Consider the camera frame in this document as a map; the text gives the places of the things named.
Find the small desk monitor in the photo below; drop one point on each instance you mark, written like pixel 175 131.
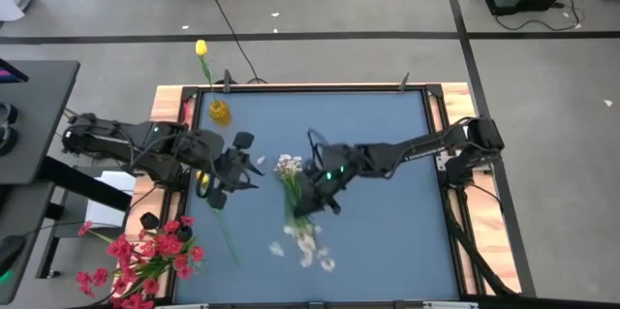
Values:
pixel 9 72

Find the black headphones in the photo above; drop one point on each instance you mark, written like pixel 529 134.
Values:
pixel 7 142

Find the black desk leg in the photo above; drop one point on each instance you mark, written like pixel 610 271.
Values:
pixel 48 256

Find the dark grey desk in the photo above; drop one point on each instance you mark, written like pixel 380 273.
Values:
pixel 43 120
pixel 24 212

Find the black mouse with green light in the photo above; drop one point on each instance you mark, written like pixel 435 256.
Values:
pixel 10 253

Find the black table frame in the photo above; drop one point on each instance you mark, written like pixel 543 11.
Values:
pixel 315 88

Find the silver aluminium bracket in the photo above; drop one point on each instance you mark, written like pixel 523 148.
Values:
pixel 184 306
pixel 450 305

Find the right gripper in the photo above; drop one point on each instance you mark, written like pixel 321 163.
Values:
pixel 327 183

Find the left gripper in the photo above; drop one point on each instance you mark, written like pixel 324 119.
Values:
pixel 232 168

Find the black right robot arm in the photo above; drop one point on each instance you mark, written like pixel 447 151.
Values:
pixel 416 146

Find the white fallen petal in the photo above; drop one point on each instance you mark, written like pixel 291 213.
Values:
pixel 328 264
pixel 260 160
pixel 277 249

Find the black desk beam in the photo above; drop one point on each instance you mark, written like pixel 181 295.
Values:
pixel 82 183

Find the yellow faceted vase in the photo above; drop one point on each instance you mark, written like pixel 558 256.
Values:
pixel 219 111

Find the dark-bud artificial tulip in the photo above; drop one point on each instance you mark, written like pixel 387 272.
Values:
pixel 149 220
pixel 184 234

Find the pile of green flower stems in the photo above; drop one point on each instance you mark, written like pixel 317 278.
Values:
pixel 167 243

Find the yellow artificial tulip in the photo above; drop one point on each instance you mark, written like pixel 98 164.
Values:
pixel 204 180
pixel 201 47

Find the wooden table board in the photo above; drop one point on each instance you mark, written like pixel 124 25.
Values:
pixel 489 231

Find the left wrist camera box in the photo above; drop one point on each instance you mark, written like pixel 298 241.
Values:
pixel 243 140

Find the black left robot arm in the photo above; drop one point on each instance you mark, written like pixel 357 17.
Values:
pixel 145 137

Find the white artificial flower bunch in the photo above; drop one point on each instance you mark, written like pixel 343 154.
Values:
pixel 293 188

